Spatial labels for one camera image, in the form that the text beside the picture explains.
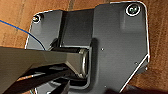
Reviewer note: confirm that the dark robot base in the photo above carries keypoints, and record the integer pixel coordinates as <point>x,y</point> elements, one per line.
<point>116,43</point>

